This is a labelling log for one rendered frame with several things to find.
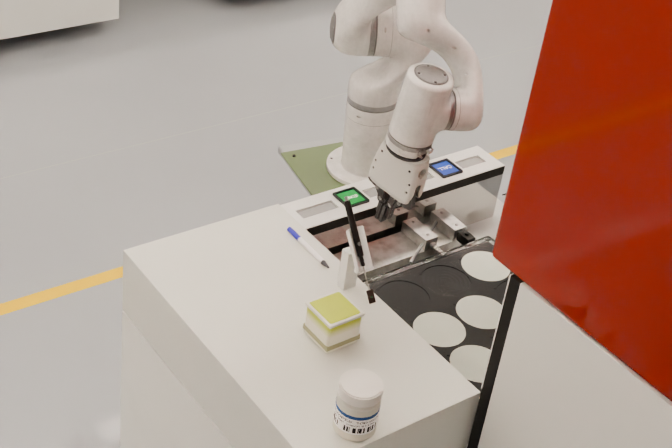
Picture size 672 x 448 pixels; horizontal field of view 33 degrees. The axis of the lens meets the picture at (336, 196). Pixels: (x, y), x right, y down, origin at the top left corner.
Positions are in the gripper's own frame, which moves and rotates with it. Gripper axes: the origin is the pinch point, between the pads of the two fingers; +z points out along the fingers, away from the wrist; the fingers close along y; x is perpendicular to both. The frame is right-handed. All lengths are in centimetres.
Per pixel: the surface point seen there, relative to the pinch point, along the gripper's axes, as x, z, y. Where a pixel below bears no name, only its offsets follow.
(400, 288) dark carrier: -2.6, 16.4, -7.6
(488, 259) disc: -24.3, 15.6, -13.5
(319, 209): -3.7, 14.5, 16.5
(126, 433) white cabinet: 37, 60, 20
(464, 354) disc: 3.6, 13.2, -27.5
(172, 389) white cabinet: 41, 31, 8
